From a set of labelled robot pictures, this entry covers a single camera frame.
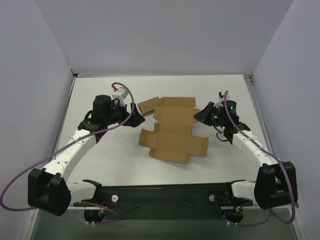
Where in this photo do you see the large cardboard box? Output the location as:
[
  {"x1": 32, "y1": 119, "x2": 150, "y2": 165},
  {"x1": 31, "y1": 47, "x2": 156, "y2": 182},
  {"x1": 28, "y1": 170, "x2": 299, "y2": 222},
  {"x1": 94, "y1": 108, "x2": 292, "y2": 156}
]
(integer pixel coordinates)
[{"x1": 138, "y1": 97, "x2": 209, "y2": 164}]

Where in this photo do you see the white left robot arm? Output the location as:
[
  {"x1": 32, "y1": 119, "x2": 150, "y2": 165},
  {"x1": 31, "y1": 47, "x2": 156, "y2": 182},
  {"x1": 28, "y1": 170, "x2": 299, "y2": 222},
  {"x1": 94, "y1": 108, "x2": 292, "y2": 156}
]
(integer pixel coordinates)
[{"x1": 27, "y1": 95, "x2": 145, "y2": 216}]

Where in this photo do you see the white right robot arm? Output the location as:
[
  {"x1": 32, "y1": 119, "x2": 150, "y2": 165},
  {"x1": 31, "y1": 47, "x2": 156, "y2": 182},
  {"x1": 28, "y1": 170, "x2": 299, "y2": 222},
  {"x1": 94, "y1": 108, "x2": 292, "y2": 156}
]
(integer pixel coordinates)
[{"x1": 193, "y1": 100, "x2": 298, "y2": 210}]

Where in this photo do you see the small folded cardboard box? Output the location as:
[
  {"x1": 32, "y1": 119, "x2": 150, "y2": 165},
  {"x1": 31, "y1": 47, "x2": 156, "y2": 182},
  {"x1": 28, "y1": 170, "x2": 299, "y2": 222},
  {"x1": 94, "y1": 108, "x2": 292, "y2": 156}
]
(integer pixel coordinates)
[{"x1": 137, "y1": 96, "x2": 160, "y2": 117}]

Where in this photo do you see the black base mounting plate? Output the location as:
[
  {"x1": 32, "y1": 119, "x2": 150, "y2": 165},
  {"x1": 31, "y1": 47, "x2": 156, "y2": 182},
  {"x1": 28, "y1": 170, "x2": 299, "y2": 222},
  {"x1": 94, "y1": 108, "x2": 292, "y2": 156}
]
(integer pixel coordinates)
[{"x1": 74, "y1": 182, "x2": 253, "y2": 223}]

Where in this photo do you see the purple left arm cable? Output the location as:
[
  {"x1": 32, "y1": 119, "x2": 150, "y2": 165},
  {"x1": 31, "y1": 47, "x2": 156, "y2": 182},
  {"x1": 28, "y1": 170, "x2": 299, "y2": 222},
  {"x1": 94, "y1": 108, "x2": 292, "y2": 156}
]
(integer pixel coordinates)
[{"x1": 0, "y1": 81, "x2": 137, "y2": 212}]

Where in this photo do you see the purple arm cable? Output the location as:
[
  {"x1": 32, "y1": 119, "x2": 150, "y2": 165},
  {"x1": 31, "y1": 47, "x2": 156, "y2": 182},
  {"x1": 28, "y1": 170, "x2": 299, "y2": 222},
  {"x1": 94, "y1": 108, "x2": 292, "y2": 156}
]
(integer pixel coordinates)
[
  {"x1": 0, "y1": 81, "x2": 137, "y2": 212},
  {"x1": 223, "y1": 90, "x2": 298, "y2": 227}
]

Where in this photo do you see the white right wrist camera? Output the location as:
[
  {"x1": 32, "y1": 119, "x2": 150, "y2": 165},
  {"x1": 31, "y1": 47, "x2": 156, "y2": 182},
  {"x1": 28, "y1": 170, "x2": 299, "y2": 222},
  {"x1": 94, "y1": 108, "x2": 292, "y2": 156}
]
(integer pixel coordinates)
[{"x1": 214, "y1": 90, "x2": 230, "y2": 108}]

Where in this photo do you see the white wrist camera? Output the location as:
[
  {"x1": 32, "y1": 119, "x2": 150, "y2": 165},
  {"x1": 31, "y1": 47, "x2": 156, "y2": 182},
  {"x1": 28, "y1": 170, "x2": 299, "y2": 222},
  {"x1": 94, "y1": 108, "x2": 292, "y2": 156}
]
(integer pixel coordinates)
[
  {"x1": 112, "y1": 85, "x2": 129, "y2": 106},
  {"x1": 214, "y1": 90, "x2": 230, "y2": 108}
]

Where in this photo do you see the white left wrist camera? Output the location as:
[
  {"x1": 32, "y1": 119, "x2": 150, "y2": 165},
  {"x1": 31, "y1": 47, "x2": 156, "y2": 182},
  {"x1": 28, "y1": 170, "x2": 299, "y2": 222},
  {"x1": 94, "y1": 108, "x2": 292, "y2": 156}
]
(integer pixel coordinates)
[{"x1": 112, "y1": 85, "x2": 129, "y2": 106}]

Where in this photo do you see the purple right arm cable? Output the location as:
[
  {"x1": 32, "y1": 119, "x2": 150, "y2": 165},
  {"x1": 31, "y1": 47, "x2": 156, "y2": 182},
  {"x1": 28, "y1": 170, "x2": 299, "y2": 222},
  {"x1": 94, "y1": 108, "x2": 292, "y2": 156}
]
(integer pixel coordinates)
[{"x1": 223, "y1": 90, "x2": 298, "y2": 227}]

